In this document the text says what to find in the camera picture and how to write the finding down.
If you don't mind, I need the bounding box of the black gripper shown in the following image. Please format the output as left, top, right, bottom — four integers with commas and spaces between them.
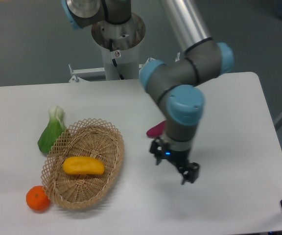
149, 137, 200, 185

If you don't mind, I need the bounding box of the yellow mango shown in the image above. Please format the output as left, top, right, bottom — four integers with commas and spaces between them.
63, 156, 105, 175

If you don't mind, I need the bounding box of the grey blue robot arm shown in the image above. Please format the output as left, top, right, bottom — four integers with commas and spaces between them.
61, 0, 234, 183

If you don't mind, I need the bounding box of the woven wicker basket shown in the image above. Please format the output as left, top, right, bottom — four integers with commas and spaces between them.
41, 118, 124, 209

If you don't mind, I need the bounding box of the purple sweet potato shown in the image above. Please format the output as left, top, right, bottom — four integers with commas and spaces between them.
146, 120, 166, 139

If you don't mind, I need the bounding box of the green bok choy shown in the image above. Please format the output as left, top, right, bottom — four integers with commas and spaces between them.
37, 106, 66, 153

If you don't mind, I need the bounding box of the orange tangerine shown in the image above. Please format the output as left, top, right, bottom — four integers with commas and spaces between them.
25, 186, 51, 212

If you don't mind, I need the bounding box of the white metal bracket post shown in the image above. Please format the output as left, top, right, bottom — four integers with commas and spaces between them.
175, 52, 180, 62

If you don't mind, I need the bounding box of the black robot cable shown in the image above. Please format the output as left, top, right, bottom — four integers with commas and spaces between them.
109, 38, 126, 80

